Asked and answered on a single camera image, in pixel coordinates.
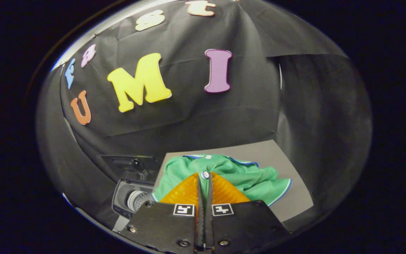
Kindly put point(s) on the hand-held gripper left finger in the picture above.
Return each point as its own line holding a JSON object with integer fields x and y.
{"x": 200, "y": 192}

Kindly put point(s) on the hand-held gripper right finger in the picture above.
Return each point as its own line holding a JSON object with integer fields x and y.
{"x": 210, "y": 192}

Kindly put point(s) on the green polo shirt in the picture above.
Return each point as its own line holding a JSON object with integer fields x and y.
{"x": 248, "y": 178}

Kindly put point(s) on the grey washing machine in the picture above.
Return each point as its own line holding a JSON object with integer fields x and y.
{"x": 129, "y": 197}

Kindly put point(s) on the dark washing machine lid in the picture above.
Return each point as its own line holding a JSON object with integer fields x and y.
{"x": 132, "y": 164}

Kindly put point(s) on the black backdrop cloth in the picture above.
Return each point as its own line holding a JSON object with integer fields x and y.
{"x": 196, "y": 116}

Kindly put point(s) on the grey cabinet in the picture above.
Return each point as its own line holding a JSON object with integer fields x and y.
{"x": 277, "y": 155}

